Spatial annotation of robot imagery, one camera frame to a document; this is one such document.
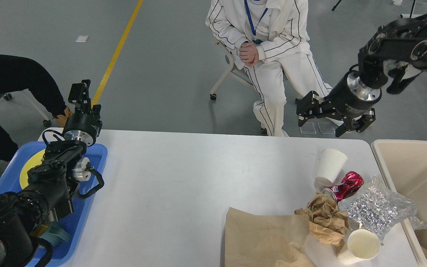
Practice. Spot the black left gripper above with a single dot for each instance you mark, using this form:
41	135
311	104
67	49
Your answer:
84	125

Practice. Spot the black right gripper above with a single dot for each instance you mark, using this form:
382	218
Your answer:
349	98

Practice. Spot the white paper cup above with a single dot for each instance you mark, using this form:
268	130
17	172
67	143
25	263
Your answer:
330	164

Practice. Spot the yellow plastic plate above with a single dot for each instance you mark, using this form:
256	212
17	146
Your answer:
32	162

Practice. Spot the dark teal mug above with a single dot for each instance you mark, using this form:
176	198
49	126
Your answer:
55	233

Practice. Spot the aluminium foil tray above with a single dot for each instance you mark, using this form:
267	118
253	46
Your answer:
416	223

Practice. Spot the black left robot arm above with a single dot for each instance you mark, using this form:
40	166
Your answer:
64	173

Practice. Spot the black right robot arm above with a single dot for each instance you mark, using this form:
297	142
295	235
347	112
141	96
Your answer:
397	50

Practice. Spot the clear floor plate right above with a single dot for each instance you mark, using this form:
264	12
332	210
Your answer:
327	128

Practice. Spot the clear floor plate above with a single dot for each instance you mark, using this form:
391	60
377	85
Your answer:
308	128
327	128

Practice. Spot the clear floor plate left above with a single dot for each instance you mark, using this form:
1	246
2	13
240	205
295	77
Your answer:
308	128

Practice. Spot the tan work boot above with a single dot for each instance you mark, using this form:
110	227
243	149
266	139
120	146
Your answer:
61	120

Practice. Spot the white paper scrap on floor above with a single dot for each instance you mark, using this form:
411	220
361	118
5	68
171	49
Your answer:
82	38

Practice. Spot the red round object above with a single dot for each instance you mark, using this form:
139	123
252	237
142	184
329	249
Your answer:
350	184

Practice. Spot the person in black trousers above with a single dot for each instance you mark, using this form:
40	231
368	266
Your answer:
17	74

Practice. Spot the clear plastic wrapper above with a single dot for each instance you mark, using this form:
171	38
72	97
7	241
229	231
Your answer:
376	208

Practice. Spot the person in white tracksuit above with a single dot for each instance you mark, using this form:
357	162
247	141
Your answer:
269	40

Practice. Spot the beige plastic bin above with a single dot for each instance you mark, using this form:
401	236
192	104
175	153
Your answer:
403	164

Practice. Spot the crumpled brown paper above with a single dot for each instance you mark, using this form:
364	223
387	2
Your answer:
327	224

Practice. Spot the white stand base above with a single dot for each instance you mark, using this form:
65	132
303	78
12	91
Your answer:
411	8

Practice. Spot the white cup lower right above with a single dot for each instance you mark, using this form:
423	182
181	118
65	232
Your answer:
361	245

